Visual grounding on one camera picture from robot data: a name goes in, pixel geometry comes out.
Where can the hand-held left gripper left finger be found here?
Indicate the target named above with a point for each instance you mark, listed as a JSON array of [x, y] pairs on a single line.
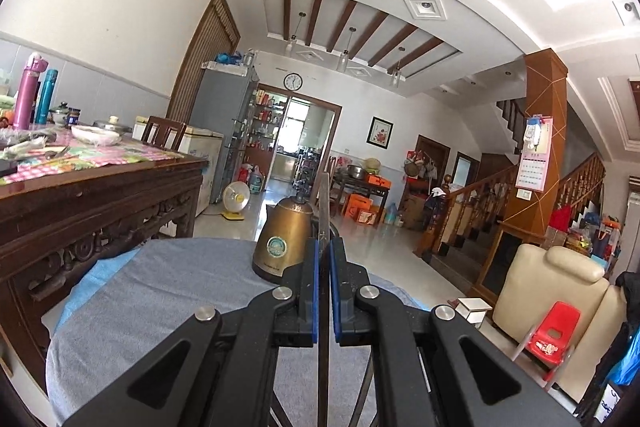
[[314, 287]]

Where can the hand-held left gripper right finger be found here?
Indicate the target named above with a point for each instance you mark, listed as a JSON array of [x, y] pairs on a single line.
[[336, 292]]

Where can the dark wooden chopstick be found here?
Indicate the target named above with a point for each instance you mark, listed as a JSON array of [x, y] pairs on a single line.
[[324, 207]]

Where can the brass electric kettle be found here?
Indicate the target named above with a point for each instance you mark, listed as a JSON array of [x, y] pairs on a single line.
[[280, 237]]

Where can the orange cardboard box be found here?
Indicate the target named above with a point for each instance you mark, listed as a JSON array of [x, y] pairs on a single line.
[[356, 206]]

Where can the wooden side table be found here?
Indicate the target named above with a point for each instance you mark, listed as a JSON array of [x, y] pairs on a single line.
[[357, 186]]

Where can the small round electric heater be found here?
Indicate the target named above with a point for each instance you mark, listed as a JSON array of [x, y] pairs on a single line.
[[235, 199]]

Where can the blue water jug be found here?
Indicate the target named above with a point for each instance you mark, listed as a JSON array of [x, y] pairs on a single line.
[[256, 179]]

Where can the metal basin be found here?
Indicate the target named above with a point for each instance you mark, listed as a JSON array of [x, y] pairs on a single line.
[[356, 171]]

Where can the small white stool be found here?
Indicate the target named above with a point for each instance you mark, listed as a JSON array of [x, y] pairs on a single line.
[[472, 309]]

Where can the white chest freezer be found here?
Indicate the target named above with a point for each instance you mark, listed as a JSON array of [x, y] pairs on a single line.
[[205, 167]]

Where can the framed picture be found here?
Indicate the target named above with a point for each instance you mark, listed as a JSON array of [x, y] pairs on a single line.
[[380, 133]]

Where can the wooden stair railing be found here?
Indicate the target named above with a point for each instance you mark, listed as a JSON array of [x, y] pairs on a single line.
[[480, 207]]

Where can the shelf with bottles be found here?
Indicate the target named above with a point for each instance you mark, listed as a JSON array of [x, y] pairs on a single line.
[[265, 122]]

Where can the grey refrigerator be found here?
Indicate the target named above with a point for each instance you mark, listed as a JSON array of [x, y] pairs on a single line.
[[225, 117]]

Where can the wooden chair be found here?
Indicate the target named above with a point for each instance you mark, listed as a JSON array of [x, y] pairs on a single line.
[[162, 132]]

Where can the beige leather armchair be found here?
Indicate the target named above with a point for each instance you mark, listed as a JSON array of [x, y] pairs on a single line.
[[555, 297]]

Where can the blue cloth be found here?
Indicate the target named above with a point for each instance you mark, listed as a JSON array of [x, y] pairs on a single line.
[[95, 277]]

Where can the red plastic child chair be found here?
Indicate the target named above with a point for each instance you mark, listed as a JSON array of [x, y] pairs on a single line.
[[552, 337]]

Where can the glass pendant lamp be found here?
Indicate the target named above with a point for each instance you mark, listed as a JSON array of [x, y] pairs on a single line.
[[344, 59], [396, 77], [291, 44]]

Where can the carved dark wooden table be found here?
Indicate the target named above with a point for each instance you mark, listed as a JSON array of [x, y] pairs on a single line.
[[100, 217]]

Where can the checkered tablecloth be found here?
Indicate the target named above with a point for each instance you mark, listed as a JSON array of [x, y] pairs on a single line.
[[115, 152]]

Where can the white bowl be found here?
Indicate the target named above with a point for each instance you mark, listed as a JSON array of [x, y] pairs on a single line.
[[95, 134]]

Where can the wooden pillar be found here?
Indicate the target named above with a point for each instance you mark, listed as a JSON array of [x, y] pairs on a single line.
[[540, 107]]

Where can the blue plastic bag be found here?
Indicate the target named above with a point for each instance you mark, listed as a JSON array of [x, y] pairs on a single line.
[[625, 362]]

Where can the square recessed ceiling light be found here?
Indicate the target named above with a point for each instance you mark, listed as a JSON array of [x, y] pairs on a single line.
[[424, 7]]

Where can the glass jar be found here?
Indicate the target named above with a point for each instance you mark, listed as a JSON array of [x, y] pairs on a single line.
[[62, 113]]

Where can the teal thermos bottle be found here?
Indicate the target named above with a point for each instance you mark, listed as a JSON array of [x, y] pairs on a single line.
[[46, 97]]

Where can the pink thermos bottle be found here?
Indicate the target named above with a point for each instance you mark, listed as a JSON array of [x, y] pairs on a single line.
[[27, 92]]

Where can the round wall clock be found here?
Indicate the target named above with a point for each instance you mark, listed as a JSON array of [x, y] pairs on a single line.
[[293, 81]]

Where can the wall calendar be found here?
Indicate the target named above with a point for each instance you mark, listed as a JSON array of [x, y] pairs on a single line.
[[535, 157]]

